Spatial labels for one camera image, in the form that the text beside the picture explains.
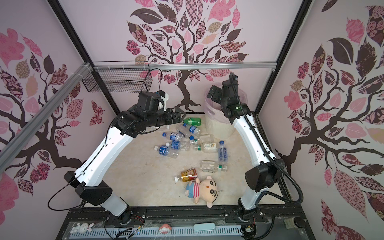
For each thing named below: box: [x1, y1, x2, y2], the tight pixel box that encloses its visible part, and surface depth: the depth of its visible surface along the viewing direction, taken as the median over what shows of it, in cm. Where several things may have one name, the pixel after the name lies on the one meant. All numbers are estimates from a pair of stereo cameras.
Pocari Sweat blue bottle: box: [182, 123, 202, 136], surface depth 107 cm
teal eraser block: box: [193, 222, 216, 231], surface depth 70 cm
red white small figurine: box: [159, 223, 172, 234], surface depth 67 cm
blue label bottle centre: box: [165, 140, 191, 151], surface depth 97 cm
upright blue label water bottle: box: [218, 140, 228, 164], surface depth 94 cm
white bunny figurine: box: [70, 222, 94, 234], surface depth 71 cm
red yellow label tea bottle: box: [174, 168, 198, 183], surface depth 85 cm
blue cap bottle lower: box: [154, 145, 180, 159], surface depth 94 cm
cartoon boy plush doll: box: [185, 175, 219, 209], surface depth 77 cm
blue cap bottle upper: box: [162, 132, 185, 141], surface depth 102 cm
